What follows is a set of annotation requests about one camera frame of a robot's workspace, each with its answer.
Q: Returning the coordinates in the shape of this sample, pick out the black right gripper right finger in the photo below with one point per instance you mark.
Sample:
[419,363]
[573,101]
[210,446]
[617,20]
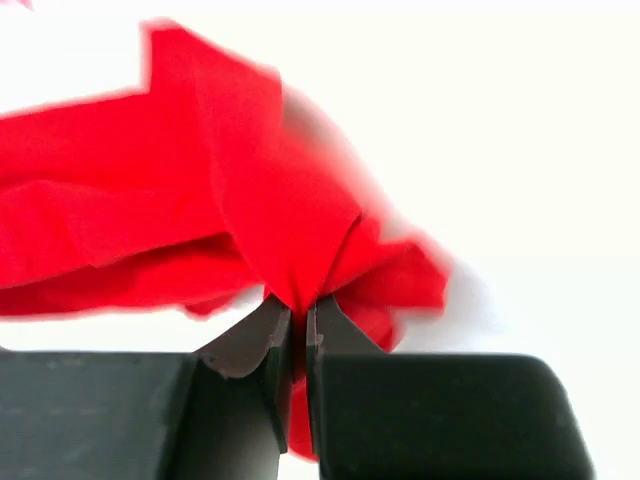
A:
[389,416]

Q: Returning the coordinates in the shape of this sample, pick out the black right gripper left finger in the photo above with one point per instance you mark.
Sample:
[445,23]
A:
[221,412]

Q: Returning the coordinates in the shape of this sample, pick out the red t shirt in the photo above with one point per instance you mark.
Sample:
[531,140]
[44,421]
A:
[207,183]

